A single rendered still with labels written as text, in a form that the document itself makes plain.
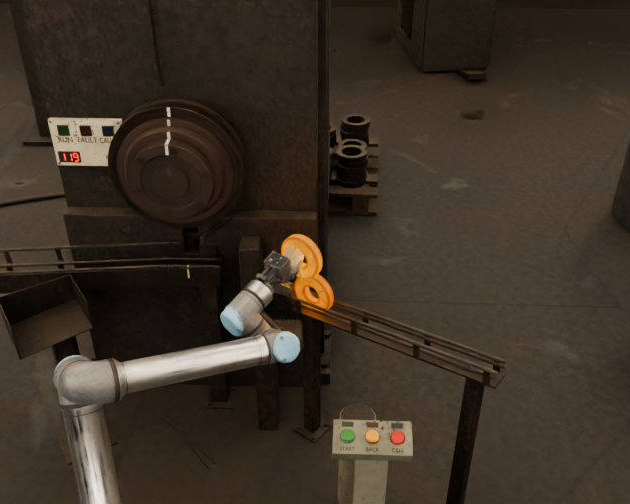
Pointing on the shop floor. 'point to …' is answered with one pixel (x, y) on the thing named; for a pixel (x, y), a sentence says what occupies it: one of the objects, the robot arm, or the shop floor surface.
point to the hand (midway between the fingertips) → (301, 251)
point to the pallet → (353, 166)
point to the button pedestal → (371, 456)
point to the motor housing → (267, 410)
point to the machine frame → (212, 52)
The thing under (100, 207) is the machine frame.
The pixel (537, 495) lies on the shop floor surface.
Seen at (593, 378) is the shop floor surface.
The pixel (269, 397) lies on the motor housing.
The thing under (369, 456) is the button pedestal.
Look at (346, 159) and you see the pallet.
